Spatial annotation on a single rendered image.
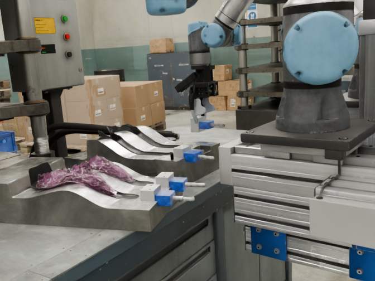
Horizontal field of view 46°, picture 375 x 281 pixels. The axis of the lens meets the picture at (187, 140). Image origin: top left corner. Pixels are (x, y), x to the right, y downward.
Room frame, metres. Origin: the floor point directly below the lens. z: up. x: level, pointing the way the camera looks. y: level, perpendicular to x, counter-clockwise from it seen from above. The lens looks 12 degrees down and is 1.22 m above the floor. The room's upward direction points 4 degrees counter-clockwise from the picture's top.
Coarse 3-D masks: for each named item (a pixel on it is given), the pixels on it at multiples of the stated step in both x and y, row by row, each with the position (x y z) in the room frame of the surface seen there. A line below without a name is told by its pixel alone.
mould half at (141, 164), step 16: (144, 128) 1.62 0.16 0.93; (96, 144) 1.44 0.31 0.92; (112, 144) 1.43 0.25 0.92; (144, 144) 1.50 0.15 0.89; (176, 144) 1.51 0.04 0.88; (192, 144) 1.47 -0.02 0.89; (208, 144) 1.45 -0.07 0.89; (64, 160) 1.54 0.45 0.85; (80, 160) 1.49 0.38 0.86; (112, 160) 1.41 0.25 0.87; (128, 160) 1.37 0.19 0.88; (144, 160) 1.33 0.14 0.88; (160, 160) 1.29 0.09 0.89; (176, 160) 1.27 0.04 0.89; (208, 160) 1.41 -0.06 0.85; (176, 176) 1.26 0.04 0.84; (192, 176) 1.32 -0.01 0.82
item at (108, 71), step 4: (96, 72) 8.27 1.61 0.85; (100, 72) 8.20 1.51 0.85; (104, 72) 8.18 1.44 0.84; (108, 72) 8.18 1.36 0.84; (112, 72) 8.20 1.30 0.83; (116, 72) 8.23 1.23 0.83; (120, 72) 8.30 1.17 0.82; (120, 76) 8.29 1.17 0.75; (120, 80) 8.28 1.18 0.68; (124, 80) 8.43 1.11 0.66
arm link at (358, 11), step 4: (356, 0) 1.42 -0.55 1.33; (360, 0) 1.42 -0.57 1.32; (356, 4) 1.41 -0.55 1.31; (360, 4) 1.41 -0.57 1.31; (356, 8) 1.41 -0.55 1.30; (360, 8) 1.41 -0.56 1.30; (356, 12) 1.41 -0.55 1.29; (360, 12) 1.41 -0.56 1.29; (356, 16) 1.41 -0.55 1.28; (360, 16) 1.40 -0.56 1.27
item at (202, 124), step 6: (192, 120) 1.62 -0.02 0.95; (198, 120) 1.61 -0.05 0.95; (204, 120) 1.62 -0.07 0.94; (210, 120) 1.61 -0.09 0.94; (192, 126) 1.62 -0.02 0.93; (198, 126) 1.61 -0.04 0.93; (204, 126) 1.60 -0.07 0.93; (210, 126) 1.60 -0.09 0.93; (216, 126) 1.59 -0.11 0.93; (222, 126) 1.57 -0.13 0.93; (198, 132) 1.61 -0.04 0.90
